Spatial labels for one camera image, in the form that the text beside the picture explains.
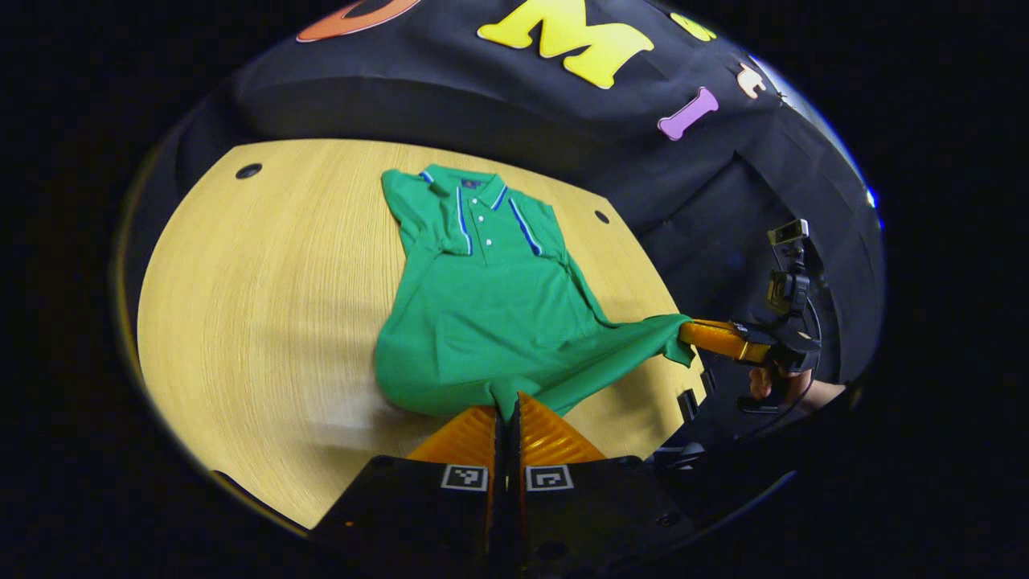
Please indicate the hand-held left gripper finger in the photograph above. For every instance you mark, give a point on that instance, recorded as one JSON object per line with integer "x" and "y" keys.
{"x": 499, "y": 498}
{"x": 516, "y": 498}

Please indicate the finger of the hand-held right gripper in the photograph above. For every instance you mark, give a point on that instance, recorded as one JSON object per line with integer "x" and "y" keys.
{"x": 719, "y": 339}

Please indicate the green T-shirt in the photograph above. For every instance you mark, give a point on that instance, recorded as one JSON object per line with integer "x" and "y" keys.
{"x": 482, "y": 322}

